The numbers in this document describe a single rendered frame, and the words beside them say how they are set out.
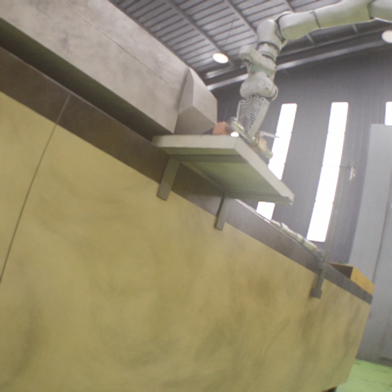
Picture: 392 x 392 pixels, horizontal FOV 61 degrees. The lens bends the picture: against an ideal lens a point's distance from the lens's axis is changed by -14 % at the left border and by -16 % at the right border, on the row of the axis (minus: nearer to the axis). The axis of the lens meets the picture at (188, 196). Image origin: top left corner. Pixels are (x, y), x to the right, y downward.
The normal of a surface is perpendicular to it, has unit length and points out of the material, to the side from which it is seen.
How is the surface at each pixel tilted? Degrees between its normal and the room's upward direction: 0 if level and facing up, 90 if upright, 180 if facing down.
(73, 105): 90
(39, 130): 90
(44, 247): 90
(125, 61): 80
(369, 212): 90
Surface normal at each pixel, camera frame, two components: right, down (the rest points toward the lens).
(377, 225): -0.62, -0.36
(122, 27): 0.76, -0.09
